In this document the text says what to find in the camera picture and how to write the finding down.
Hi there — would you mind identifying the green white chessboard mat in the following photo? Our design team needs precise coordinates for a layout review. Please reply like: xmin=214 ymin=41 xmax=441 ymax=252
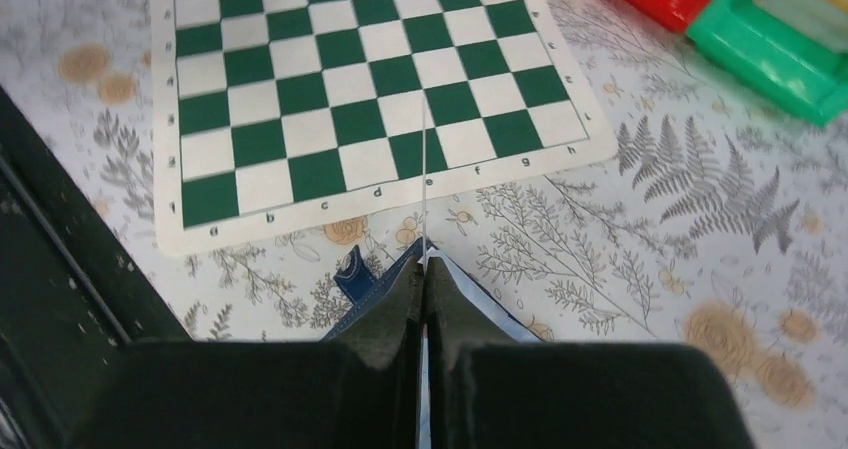
xmin=150 ymin=0 xmax=616 ymax=256

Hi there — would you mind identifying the blue leather card holder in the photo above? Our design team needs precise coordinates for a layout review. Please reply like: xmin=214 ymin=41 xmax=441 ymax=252
xmin=324 ymin=238 xmax=543 ymax=342

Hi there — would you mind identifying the floral table mat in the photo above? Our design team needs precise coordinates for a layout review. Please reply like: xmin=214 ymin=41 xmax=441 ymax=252
xmin=1 ymin=0 xmax=847 ymax=448

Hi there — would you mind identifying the green plastic bin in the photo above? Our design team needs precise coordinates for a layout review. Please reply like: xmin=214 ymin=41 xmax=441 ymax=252
xmin=686 ymin=0 xmax=847 ymax=126

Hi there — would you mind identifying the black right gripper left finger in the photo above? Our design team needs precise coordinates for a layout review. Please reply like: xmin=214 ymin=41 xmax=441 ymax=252
xmin=69 ymin=259 xmax=423 ymax=448

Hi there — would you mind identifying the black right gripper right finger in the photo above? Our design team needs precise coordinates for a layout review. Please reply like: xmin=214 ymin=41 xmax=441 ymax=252
xmin=423 ymin=248 xmax=754 ymax=448

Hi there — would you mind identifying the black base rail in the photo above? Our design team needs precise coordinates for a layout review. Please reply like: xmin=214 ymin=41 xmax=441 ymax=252
xmin=1 ymin=96 xmax=187 ymax=448

